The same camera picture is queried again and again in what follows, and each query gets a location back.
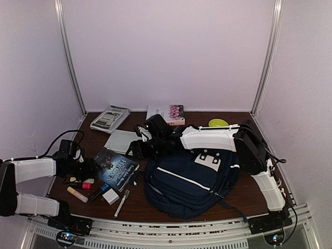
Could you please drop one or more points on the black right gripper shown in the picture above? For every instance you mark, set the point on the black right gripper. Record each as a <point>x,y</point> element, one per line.
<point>141,153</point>

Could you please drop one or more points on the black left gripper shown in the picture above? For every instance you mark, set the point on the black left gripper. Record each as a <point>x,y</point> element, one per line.
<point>91,168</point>

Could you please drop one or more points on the dark Wuthering Heights book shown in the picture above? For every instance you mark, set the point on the dark Wuthering Heights book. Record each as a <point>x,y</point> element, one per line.
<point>115,170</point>

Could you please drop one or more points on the navy blue student backpack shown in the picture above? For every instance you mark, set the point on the navy blue student backpack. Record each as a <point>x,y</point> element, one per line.
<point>189,182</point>

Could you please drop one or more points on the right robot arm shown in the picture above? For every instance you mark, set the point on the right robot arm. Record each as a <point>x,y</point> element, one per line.
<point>244,139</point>

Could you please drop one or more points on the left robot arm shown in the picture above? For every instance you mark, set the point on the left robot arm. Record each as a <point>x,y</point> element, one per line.
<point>68,160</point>

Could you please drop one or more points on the pink highlighter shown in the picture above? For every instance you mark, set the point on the pink highlighter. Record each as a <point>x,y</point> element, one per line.
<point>80,185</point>

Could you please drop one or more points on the blue cap marker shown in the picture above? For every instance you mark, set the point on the blue cap marker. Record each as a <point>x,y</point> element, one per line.
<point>104,188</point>

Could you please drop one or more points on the beige highlighter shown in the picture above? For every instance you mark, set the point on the beige highlighter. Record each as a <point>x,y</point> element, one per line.
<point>78,195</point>

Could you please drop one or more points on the white Designer Fate book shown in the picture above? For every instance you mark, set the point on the white Designer Fate book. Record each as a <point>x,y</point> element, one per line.
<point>173,114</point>

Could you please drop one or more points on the white power adapter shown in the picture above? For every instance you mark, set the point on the white power adapter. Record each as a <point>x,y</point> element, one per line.
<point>110,197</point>

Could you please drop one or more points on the pale green paperback book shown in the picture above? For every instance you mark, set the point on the pale green paperback book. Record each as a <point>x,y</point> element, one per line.
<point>119,141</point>

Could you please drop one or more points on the grey Ianra magazine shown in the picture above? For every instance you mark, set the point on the grey Ianra magazine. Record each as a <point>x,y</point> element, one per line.
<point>110,119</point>

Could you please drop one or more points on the lime green bowl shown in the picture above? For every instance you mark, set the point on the lime green bowl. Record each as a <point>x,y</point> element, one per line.
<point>217,123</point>

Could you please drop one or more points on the aluminium front rail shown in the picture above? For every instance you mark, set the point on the aluminium front rail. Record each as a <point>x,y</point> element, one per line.
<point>228,233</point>

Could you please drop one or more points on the aluminium frame post left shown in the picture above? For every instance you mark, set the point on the aluminium frame post left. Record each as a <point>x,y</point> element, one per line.
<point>68,56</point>

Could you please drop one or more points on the aluminium frame post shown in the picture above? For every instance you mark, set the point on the aluminium frame post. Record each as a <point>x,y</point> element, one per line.
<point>68,56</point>
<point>270,52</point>

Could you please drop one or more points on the aluminium frame post right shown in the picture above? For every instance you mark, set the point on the aluminium frame post right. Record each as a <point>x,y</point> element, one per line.
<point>270,52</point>

